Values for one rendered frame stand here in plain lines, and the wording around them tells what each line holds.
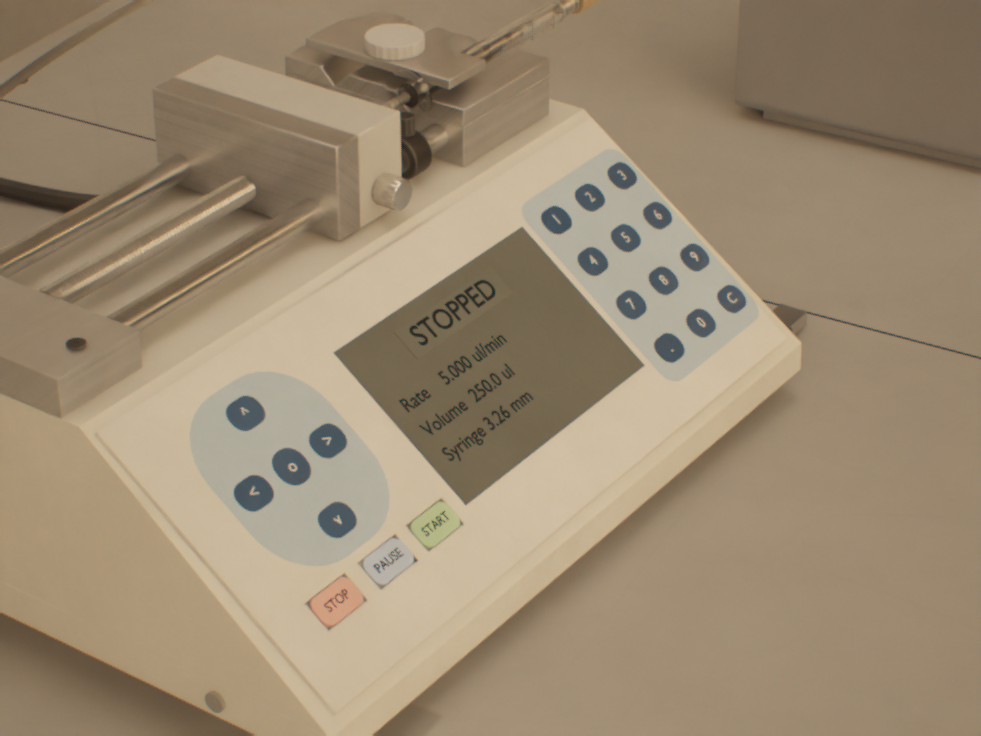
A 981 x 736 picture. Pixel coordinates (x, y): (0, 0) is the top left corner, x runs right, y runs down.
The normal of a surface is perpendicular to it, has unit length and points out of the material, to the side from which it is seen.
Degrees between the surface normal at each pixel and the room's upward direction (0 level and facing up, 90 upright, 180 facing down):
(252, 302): 0
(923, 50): 90
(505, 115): 90
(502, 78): 0
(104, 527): 87
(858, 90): 90
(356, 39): 0
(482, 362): 36
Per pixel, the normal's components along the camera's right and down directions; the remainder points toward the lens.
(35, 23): 0.87, 0.25
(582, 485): 0.48, -0.51
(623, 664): 0.00, -0.86
